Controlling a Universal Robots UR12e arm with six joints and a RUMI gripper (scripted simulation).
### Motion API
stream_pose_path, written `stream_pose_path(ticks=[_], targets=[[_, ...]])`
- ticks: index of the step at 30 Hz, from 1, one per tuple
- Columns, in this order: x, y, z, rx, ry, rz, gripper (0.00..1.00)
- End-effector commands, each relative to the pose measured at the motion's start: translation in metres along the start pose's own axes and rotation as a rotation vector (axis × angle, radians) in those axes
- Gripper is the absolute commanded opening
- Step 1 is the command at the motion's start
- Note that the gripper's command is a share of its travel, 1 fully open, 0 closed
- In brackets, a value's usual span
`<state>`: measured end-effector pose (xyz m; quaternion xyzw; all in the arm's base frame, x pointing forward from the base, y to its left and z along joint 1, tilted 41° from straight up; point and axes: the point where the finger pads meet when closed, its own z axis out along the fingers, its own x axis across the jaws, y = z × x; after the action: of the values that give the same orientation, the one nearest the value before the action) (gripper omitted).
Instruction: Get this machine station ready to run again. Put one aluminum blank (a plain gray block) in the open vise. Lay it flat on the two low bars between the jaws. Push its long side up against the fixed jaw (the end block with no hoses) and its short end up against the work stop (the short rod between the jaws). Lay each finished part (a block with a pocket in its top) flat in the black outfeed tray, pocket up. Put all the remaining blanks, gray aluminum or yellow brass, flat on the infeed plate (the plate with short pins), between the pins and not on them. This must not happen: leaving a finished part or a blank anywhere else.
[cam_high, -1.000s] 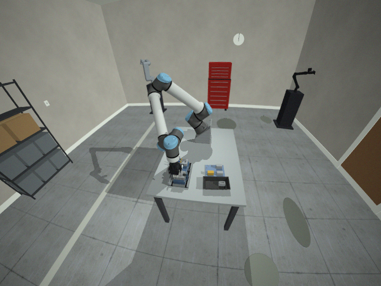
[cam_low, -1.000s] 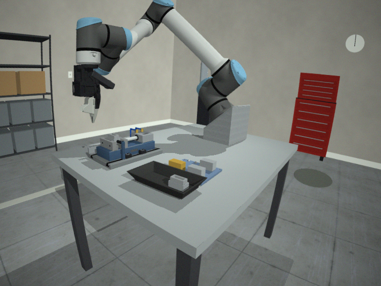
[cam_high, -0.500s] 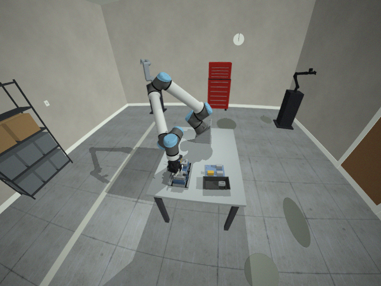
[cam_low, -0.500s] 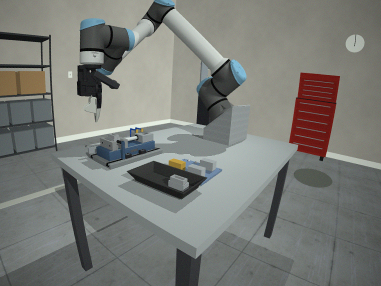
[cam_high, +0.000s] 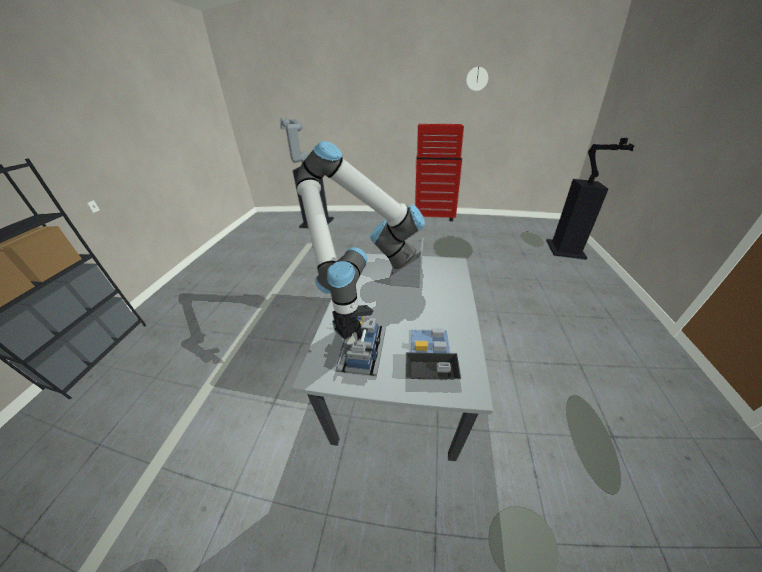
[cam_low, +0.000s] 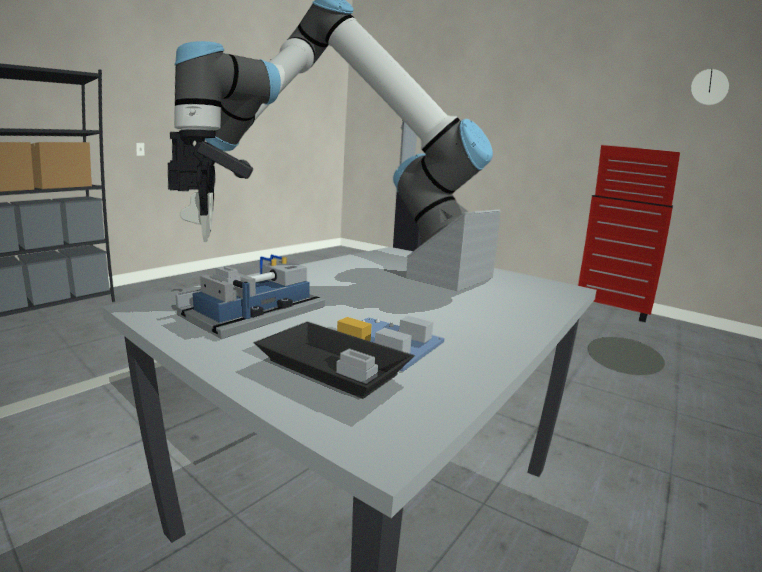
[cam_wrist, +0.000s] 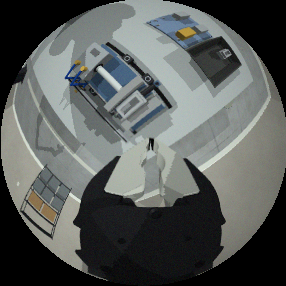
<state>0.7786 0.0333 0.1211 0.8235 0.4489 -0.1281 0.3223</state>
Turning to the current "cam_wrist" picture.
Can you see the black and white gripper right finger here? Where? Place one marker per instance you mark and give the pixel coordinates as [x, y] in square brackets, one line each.
[181, 179]

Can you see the yellow rectangular block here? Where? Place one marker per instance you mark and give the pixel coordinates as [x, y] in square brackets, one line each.
[185, 33]

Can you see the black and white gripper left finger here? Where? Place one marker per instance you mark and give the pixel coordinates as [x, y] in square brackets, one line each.
[123, 177]

